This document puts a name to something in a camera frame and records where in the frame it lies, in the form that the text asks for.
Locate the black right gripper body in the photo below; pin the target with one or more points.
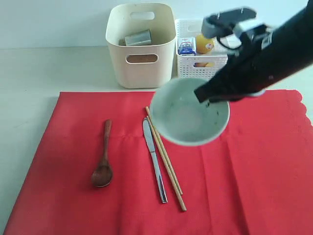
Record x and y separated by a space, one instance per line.
239 78

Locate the orange fried food piece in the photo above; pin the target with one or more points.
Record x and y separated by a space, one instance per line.
200 65

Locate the yellow lemon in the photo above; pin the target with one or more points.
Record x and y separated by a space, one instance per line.
203 44

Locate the blue white milk carton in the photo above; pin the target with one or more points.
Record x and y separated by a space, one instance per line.
187 46

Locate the pale green ceramic bowl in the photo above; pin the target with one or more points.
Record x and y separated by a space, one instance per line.
179 117

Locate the red tablecloth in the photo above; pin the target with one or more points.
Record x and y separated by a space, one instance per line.
256 178

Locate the brown wooden plate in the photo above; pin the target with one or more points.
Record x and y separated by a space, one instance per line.
142 58

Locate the stainless steel cup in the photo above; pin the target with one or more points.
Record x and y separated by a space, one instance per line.
142 38

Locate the wooden chopstick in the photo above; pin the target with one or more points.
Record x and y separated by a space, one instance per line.
166 155
167 166

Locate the stainless steel table knife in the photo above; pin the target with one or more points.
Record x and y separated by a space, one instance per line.
150 144

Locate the brown wooden spoon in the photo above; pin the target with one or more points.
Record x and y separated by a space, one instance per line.
103 174

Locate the orange cheese wedge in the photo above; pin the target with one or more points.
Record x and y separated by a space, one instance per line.
210 65

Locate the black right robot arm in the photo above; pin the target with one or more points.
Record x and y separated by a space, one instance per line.
292 42

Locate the white lattice plastic basket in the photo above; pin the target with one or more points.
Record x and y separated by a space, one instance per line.
185 64

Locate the cream plastic bin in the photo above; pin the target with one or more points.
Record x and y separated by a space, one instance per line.
130 18

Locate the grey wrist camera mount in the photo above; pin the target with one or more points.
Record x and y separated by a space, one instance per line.
240 22

